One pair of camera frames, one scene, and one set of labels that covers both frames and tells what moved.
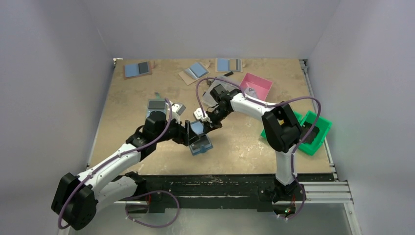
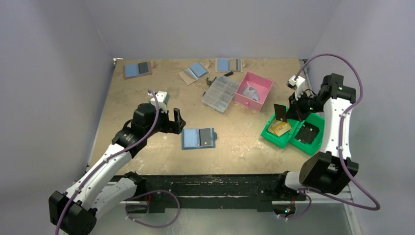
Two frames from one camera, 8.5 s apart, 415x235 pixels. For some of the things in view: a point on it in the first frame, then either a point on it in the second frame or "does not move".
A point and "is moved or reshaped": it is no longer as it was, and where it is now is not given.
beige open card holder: x=226 y=65 does not move
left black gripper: x=182 y=137 -> x=172 y=127
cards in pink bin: x=251 y=91 does not move
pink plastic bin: x=262 y=86 does not move
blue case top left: x=138 y=69 does not move
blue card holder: x=203 y=144 is moved or reshaped
